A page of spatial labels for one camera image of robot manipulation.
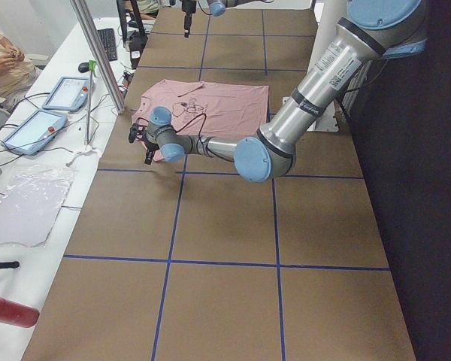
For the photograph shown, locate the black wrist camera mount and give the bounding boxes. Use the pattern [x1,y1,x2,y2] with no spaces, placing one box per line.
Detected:
[128,123,147,144]

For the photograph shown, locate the lower teach pendant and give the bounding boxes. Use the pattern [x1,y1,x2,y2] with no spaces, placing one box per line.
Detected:
[1,110,68,156]

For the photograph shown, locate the teach pendant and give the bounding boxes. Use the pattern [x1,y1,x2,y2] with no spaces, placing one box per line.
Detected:
[1,110,68,156]
[42,77,90,112]

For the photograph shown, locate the black computer mouse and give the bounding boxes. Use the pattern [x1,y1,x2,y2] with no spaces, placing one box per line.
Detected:
[78,62,90,74]

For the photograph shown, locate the white tripod stand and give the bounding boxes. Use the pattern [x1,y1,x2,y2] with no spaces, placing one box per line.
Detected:
[66,60,102,168]

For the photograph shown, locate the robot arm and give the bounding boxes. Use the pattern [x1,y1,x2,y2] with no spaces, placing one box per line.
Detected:
[181,0,253,38]
[129,1,428,182]

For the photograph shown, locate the red cylinder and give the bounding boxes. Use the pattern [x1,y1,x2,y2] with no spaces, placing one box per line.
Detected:
[0,297,40,328]

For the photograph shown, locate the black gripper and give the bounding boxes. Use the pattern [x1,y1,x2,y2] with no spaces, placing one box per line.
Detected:
[181,0,196,38]
[139,126,159,165]

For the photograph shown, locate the black keyboard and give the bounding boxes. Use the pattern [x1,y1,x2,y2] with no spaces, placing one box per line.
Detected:
[98,28,117,61]

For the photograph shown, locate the upper teach pendant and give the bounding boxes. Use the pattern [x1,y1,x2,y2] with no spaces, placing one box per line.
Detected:
[42,77,90,112]

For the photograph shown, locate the seated person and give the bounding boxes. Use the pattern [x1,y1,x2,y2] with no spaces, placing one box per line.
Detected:
[0,31,41,113]

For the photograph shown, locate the pink Snoopy t-shirt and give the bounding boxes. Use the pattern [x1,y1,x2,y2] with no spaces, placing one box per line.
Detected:
[131,79,270,162]

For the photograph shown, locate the aluminium frame post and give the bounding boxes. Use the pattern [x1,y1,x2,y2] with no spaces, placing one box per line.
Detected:
[70,0,126,114]

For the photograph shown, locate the clear plastic bag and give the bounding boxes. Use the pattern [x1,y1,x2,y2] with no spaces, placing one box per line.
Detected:
[0,165,75,247]

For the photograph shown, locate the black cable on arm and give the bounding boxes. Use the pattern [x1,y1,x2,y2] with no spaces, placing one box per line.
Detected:
[172,111,207,151]

